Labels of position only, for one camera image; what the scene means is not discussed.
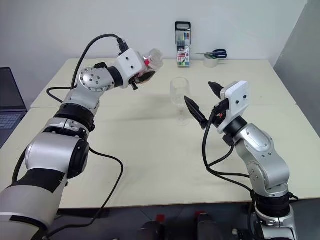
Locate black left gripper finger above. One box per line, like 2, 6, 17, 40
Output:
136, 71, 158, 85

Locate clear plastic bottle pink cap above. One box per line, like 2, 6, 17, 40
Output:
142, 48, 165, 76

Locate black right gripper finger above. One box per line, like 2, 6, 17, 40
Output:
208, 81, 225, 99
183, 95, 208, 130

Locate blue handled scissors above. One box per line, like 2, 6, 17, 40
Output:
194, 48, 228, 59

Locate dark rounded shape red top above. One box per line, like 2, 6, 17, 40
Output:
139, 213, 167, 240
196, 211, 222, 240

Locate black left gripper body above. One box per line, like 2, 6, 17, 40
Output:
128, 72, 141, 91

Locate clear wine glass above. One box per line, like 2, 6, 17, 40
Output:
169, 77, 191, 127

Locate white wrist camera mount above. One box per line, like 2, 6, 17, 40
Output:
116, 48, 147, 90
216, 80, 250, 135

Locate clear tape roll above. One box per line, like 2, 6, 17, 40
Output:
202, 54, 218, 68

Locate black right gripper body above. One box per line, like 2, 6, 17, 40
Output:
213, 98, 231, 128

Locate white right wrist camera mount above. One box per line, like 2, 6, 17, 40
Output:
216, 80, 250, 135

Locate small black floor device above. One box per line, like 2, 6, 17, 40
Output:
232, 228, 248, 240

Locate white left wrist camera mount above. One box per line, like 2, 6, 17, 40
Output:
116, 48, 147, 90

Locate grey partition panel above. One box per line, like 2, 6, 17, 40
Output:
272, 0, 320, 140

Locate dark grey laptop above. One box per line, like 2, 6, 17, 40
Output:
0, 66, 28, 148

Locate marker pen pack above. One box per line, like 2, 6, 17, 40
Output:
174, 21, 192, 68

